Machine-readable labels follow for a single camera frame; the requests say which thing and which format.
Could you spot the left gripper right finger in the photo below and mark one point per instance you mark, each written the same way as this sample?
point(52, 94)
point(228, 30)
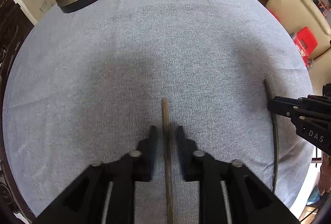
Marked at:
point(228, 191)

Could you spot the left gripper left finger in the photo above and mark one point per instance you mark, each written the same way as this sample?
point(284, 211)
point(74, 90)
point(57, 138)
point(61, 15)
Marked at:
point(106, 191)

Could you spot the dark chopstick two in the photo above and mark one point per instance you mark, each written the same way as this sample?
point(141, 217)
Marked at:
point(275, 137)

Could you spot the dark chopstick one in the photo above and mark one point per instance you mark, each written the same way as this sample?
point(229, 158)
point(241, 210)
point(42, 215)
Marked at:
point(167, 160)

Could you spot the red child chair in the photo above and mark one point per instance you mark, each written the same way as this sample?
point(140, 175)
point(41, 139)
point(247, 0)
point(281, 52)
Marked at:
point(305, 43)

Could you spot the cream leather sofa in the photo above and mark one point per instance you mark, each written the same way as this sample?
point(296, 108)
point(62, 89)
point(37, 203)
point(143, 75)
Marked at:
point(294, 15)

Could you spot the grey table cloth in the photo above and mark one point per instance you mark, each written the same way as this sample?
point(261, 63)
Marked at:
point(87, 86)

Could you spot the dark wooden sideboard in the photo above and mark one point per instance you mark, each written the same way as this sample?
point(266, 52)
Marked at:
point(15, 27)

